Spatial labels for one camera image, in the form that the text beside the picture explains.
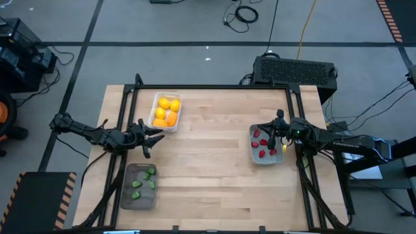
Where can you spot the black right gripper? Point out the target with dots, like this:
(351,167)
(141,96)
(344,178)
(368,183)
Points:
(291,130)

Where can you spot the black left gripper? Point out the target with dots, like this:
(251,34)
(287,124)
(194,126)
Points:
(136,136)

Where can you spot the red toy pepper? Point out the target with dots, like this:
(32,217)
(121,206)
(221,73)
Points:
(262,153)
(256,133)
(273,151)
(254,144)
(263,142)

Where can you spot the green toy pepper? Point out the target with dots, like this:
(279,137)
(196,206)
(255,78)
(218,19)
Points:
(151,170)
(136,184)
(136,195)
(152,184)
(147,176)

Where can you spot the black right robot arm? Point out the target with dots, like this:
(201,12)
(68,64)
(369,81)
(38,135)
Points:
(344,143)

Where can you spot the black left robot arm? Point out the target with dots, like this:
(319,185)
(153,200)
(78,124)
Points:
(94,133)

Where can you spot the light grey plastic basket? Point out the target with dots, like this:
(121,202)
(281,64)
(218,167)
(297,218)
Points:
(276,159)

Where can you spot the white plastic basket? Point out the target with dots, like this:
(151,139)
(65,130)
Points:
(169,95)

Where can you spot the black computer case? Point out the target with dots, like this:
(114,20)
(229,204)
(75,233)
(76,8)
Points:
(292,73)

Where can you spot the dark grey plastic basket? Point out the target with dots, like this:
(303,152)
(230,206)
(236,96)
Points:
(143,203)

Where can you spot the white printed paper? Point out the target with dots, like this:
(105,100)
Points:
(367,172)

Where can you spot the black stand beam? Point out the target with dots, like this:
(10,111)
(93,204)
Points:
(403,148)

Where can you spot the black side table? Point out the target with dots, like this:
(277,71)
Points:
(393,182)

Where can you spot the orange and black wheel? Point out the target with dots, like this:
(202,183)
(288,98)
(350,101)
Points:
(6,126)

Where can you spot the black equipment rack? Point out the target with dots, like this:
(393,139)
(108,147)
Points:
(19,58)

